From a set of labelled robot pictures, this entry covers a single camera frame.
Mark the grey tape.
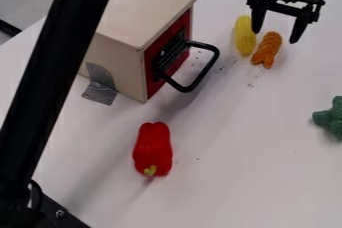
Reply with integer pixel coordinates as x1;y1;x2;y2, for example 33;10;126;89
80;61;121;107

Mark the cabinet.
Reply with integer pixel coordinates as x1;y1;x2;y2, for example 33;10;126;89
77;0;201;104

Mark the drawer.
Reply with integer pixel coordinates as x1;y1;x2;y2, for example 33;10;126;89
142;7;222;100

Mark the orange toy carrot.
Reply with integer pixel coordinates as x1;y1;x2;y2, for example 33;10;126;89
249;31;285;70

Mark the green toy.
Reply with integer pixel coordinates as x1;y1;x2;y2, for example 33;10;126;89
311;95;342;139

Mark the yellow toy corn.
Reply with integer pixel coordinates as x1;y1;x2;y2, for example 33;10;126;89
233;14;258;56

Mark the black pole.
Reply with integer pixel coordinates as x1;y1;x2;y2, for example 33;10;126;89
0;0;123;228

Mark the red toy pepper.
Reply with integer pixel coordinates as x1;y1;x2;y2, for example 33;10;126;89
130;121;174;178

